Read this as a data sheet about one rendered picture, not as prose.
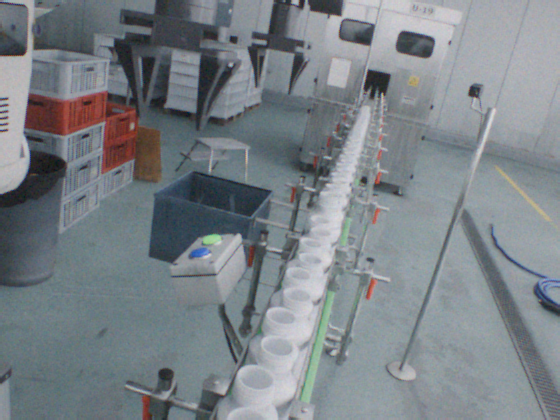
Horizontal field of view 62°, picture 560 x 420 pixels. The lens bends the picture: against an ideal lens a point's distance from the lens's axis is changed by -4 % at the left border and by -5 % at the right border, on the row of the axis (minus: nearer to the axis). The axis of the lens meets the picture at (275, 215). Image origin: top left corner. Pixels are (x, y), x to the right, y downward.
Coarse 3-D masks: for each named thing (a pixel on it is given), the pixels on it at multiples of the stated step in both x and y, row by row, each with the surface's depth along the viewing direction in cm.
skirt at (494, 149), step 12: (36, 48) 1187; (48, 48) 1180; (60, 48) 1173; (264, 96) 1103; (276, 96) 1097; (288, 96) 1091; (432, 132) 1047; (444, 132) 1041; (456, 144) 1043; (468, 144) 1037; (492, 144) 1026; (504, 156) 1028; (516, 156) 1022; (528, 156) 1017; (540, 156) 1011; (552, 168) 1013
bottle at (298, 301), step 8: (288, 288) 62; (296, 288) 62; (288, 296) 62; (296, 296) 62; (304, 296) 62; (280, 304) 61; (288, 304) 59; (296, 304) 59; (304, 304) 59; (296, 312) 59; (304, 312) 60; (296, 320) 60; (304, 320) 61; (296, 328) 60; (304, 328) 60; (312, 328) 62; (296, 336) 59; (304, 336) 60; (296, 344) 60; (304, 344) 61; (304, 352) 61; (296, 368) 62; (296, 376) 62
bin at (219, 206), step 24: (168, 192) 155; (192, 192) 176; (216, 192) 174; (240, 192) 172; (264, 192) 170; (168, 216) 147; (192, 216) 145; (216, 216) 143; (240, 216) 141; (264, 216) 163; (168, 240) 149; (192, 240) 148
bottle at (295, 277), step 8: (288, 272) 67; (296, 272) 68; (304, 272) 67; (288, 280) 65; (296, 280) 64; (304, 280) 65; (304, 288) 65; (272, 296) 68; (280, 296) 66; (272, 304) 66; (312, 304) 68
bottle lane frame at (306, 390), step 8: (344, 232) 131; (344, 240) 126; (280, 288) 96; (328, 296) 96; (328, 304) 93; (328, 312) 91; (320, 320) 89; (320, 328) 85; (320, 336) 83; (320, 344) 80; (312, 352) 78; (320, 352) 78; (312, 360) 76; (312, 368) 74; (312, 376) 72; (304, 384) 70; (312, 384) 71; (304, 392) 68; (304, 400) 67
